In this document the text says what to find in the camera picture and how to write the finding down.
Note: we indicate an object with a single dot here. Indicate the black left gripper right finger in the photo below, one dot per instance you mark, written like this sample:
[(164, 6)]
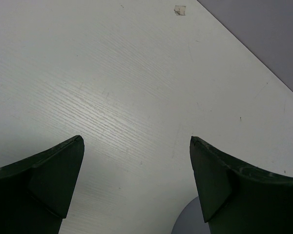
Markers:
[(237, 197)]

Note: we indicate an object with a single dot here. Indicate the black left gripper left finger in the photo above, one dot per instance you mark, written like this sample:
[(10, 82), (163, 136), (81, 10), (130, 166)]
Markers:
[(36, 192)]

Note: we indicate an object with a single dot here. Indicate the white plastic bin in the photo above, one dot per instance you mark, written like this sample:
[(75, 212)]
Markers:
[(190, 220)]

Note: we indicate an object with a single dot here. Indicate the clear tape scrap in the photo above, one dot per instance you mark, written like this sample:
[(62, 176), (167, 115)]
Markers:
[(180, 10)]

